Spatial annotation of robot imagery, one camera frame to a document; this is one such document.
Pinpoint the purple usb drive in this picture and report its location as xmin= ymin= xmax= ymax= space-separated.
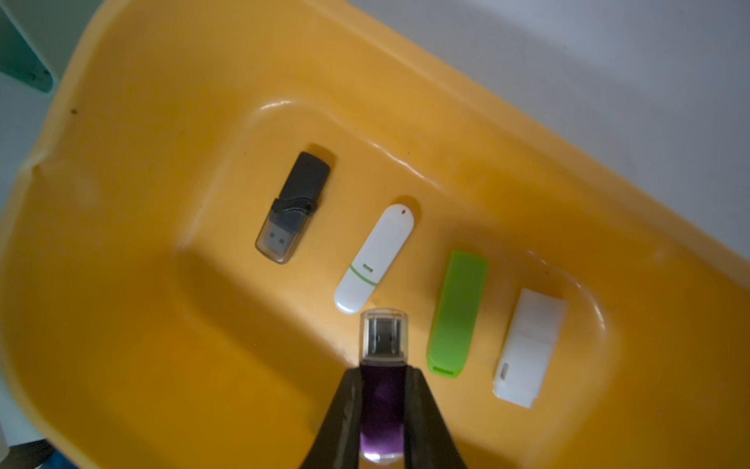
xmin=358 ymin=307 xmax=409 ymax=465

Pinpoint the green desk file organizer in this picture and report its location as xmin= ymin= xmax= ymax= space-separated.
xmin=1 ymin=6 xmax=54 ymax=94

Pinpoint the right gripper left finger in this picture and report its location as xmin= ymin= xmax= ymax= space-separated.
xmin=301 ymin=367 xmax=363 ymax=469

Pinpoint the white green-stripe usb drive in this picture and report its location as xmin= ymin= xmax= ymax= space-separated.
xmin=334 ymin=204 xmax=415 ymax=315

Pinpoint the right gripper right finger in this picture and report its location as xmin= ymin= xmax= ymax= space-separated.
xmin=404 ymin=365 xmax=467 ymax=469

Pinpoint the yellow plastic storage box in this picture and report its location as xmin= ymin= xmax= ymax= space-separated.
xmin=1 ymin=1 xmax=749 ymax=468

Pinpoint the translucent white usb drive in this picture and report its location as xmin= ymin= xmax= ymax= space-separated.
xmin=492 ymin=289 xmax=566 ymax=408

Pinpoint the black clear-cap usb drive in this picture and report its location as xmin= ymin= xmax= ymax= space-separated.
xmin=255 ymin=152 xmax=331 ymax=264

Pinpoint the green usb drive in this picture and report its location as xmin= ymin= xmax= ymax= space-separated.
xmin=426 ymin=250 xmax=488 ymax=378

